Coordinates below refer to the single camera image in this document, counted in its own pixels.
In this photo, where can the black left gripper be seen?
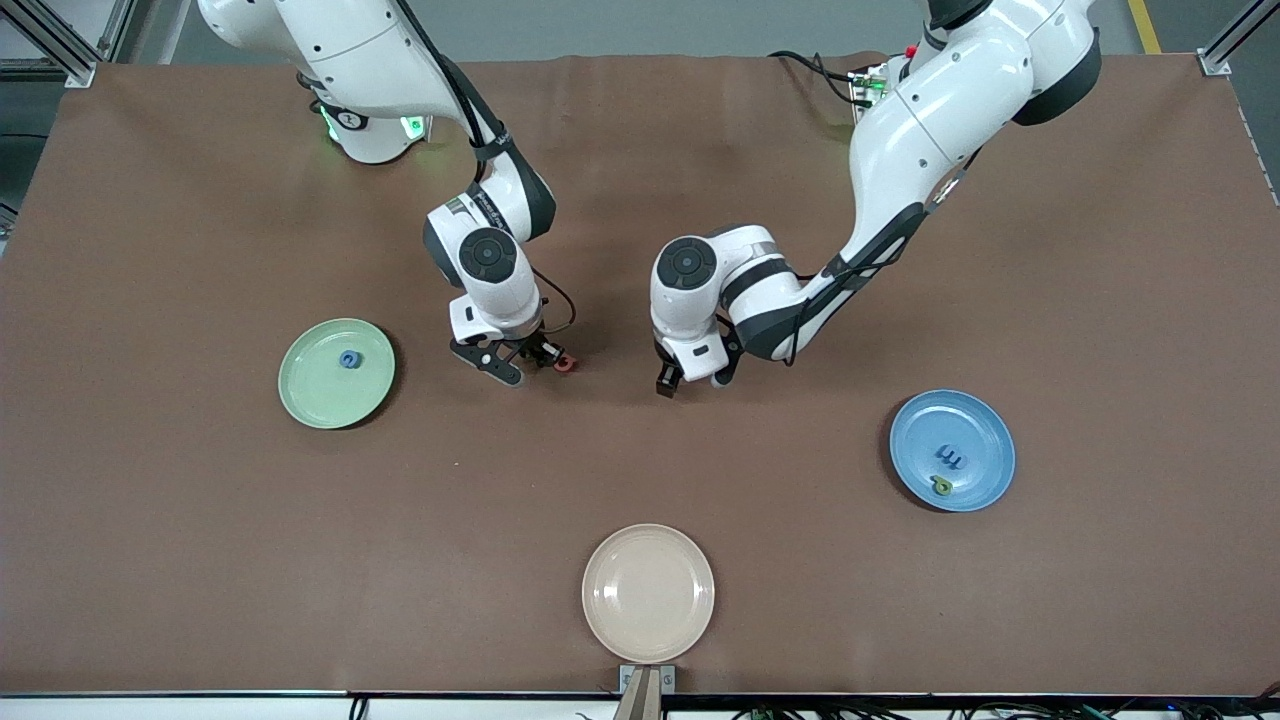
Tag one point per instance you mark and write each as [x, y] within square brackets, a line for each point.
[668, 379]

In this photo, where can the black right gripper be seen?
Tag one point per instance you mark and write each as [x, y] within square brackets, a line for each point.
[537, 347]

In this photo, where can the red foam letter Q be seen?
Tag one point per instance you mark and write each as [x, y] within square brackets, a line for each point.
[569, 365]

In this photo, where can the blue foam letter G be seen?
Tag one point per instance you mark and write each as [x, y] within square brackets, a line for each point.
[343, 360]

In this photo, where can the blue foam letter m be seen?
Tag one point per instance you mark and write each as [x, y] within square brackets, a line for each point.
[948, 457]

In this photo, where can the green foam letter q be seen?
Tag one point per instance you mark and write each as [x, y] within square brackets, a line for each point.
[944, 490]

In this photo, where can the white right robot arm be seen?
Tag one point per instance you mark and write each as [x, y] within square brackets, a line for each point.
[350, 60]

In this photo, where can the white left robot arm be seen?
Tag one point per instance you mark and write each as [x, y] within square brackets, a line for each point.
[930, 120]

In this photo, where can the beige plate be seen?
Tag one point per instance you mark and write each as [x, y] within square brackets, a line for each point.
[648, 593]

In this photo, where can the light green plate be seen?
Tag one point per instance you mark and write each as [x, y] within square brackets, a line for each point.
[320, 395]

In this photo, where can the blue plate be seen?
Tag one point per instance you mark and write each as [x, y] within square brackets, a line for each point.
[985, 440]

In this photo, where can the brown table cover sheet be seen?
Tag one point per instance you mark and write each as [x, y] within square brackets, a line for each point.
[200, 550]

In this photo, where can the grey metal bracket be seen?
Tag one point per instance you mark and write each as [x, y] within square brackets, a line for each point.
[628, 680]

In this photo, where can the tan camera mount beam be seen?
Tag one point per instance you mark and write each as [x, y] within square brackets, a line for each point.
[640, 700]

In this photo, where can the aluminium frame profile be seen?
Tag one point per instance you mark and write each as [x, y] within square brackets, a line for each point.
[1225, 45]
[80, 70]

